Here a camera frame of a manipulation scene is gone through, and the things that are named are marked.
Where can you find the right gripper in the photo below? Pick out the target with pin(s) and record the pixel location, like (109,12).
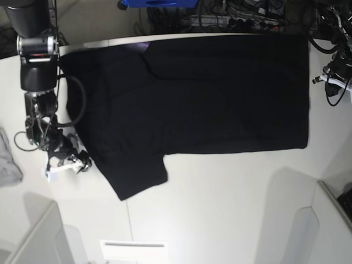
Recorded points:
(57,145)

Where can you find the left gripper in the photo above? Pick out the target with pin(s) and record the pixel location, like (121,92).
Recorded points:
(339,67)

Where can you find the black T-shirt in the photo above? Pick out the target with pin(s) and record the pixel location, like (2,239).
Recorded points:
(138,103)

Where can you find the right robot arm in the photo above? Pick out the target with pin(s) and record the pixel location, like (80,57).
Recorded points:
(37,45)

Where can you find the grey cloth at left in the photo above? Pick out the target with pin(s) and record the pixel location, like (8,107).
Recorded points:
(10,172)

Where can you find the white box lower left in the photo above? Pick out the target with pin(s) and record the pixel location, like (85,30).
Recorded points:
(48,239)

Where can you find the white box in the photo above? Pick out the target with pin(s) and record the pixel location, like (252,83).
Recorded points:
(48,239)
(321,233)

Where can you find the black keyboard at right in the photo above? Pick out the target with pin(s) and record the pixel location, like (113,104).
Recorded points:
(345,202)

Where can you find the power strip with plugs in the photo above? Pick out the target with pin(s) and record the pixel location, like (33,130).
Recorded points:
(229,22)

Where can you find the white box lower right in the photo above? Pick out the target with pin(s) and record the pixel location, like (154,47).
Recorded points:
(321,233)

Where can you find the blue plastic bin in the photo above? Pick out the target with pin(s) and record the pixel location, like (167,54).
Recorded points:
(161,3)

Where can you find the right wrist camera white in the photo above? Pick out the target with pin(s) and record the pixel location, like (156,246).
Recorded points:
(51,173)

